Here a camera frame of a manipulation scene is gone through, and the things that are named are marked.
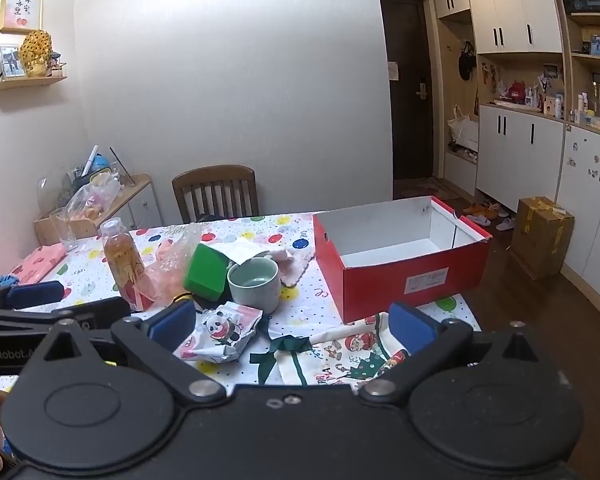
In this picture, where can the pink knitted cloth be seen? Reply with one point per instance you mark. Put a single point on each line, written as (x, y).
(297, 265)

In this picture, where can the pale grey slipper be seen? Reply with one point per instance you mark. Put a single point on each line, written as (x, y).
(505, 224)

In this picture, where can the white tote bag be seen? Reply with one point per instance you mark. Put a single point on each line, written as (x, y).
(464, 132)

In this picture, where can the white shoe bench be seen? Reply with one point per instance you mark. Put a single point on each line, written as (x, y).
(460, 175)

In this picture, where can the wooden shelf unit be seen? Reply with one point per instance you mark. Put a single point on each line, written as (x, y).
(567, 60)

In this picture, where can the balloon print tablecloth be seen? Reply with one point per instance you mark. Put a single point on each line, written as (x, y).
(280, 232)

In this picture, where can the white cardboard box red rim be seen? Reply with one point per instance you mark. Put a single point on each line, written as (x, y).
(380, 285)

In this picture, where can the plastic tea bottle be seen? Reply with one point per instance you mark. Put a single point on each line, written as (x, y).
(122, 260)

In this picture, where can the small photo frame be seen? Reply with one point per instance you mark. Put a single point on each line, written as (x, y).
(9, 60)

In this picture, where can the plastic bag of snacks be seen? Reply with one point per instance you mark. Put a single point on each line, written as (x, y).
(92, 200)

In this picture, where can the framed calligraphy picture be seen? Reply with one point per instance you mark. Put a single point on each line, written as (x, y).
(21, 10)

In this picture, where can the doormat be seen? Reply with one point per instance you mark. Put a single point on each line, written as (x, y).
(420, 190)

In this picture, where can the brown cardboard box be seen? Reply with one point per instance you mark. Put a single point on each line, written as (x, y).
(540, 235)

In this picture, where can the wooden wall shelf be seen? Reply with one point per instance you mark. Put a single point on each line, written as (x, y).
(27, 82)

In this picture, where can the pale green mug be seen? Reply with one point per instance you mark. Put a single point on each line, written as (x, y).
(255, 285)

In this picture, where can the clear drinking glass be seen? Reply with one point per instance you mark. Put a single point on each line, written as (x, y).
(64, 230)

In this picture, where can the white slipper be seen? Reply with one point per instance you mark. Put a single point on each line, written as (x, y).
(479, 220)

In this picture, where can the gold ornament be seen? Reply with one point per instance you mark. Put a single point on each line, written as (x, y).
(36, 52)

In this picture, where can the wooden side cabinet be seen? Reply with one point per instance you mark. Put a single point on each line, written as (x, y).
(140, 205)

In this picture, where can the panda print packet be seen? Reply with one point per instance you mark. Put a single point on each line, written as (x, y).
(225, 330)

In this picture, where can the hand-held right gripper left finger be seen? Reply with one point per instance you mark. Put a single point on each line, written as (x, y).
(172, 322)

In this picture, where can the dark entrance door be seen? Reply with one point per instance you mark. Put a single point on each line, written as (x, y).
(410, 125)

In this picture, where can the white tall cabinet with stickers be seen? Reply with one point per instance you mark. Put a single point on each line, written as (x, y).
(587, 200)

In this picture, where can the orange slipper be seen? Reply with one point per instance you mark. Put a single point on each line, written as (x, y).
(480, 210)

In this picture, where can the wooden chair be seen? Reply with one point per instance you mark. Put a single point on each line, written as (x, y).
(215, 175)

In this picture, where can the pink folded cloth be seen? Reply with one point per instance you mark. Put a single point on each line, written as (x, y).
(40, 260)

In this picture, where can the green sponge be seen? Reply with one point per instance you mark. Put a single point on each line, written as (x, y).
(205, 270)

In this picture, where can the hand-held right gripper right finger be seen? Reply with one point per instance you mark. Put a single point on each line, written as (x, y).
(410, 322)

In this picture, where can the clear bubble wrap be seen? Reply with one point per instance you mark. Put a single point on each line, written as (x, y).
(172, 260)

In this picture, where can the white upper cabinet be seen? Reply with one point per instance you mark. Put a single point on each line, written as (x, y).
(510, 5)

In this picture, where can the white lower cabinet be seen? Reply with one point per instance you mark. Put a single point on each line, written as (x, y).
(517, 160)

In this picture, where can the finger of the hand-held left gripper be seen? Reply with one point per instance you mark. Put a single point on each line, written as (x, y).
(100, 312)
(35, 293)

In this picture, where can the christmas print cloth bag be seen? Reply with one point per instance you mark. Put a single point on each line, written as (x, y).
(340, 355)

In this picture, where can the white crumpled paper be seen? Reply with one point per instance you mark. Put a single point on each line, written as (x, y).
(245, 250)

